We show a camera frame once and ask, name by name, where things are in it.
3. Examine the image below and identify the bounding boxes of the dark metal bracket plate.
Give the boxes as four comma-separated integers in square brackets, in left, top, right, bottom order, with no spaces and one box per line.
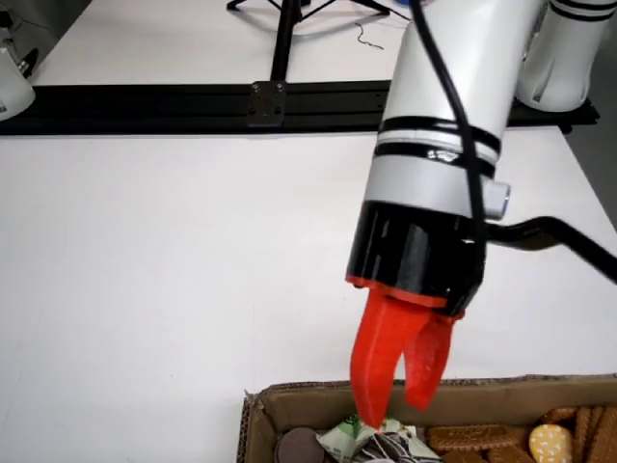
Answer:
[246,80,289,128]

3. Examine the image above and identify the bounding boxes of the brown cardboard box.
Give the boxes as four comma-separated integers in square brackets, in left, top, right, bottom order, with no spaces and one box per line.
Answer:
[235,371,617,463]

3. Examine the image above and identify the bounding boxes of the brown rectangular biscuit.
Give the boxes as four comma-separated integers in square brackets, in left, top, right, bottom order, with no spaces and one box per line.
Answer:
[426,422,529,454]

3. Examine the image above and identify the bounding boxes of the brown round biscuit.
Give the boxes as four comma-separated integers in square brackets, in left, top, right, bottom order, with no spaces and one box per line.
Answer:
[539,407,579,428]

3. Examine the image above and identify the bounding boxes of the ridged long biscuit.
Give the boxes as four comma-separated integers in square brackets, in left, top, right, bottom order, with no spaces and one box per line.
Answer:
[590,404,617,463]
[573,407,593,463]

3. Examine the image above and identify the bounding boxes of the plain chocolate round cookie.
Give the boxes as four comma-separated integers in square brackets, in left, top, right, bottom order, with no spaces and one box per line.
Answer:
[273,426,322,463]

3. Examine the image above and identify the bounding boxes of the black tripod stand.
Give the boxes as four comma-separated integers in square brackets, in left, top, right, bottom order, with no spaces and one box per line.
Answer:
[226,0,389,86]

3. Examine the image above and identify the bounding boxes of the thin loose wire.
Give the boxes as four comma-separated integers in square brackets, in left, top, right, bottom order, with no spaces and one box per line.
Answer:
[355,22,386,51]

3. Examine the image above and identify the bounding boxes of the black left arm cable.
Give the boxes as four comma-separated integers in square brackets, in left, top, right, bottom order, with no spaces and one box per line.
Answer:
[409,0,617,286]

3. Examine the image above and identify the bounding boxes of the green sunflower seed snack packet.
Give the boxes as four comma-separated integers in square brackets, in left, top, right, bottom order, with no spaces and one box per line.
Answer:
[315,415,443,463]

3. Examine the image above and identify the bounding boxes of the black aluminium rail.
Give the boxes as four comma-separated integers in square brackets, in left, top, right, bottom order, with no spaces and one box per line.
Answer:
[0,79,602,136]

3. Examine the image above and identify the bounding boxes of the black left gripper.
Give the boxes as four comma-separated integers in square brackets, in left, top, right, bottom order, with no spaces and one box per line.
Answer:
[344,200,488,429]

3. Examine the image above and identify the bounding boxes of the yellow round cracker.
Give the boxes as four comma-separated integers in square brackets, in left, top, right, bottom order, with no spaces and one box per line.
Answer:
[528,422,574,463]

